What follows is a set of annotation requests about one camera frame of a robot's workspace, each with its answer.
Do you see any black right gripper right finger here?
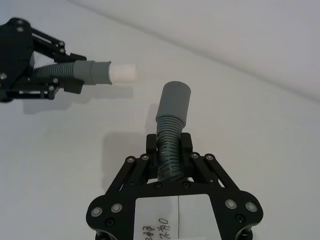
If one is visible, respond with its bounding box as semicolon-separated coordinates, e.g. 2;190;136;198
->
180;132;241;194

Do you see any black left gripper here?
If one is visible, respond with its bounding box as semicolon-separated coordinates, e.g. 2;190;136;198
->
0;17;88;104

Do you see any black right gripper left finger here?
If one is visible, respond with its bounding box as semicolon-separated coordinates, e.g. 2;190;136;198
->
105;133;159;199

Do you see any grey corrugated hose white tip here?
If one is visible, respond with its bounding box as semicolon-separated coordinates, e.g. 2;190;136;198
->
32;59;140;87

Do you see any grey corrugated hose grey cuff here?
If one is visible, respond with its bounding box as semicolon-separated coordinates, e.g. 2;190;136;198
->
154;80;193;182

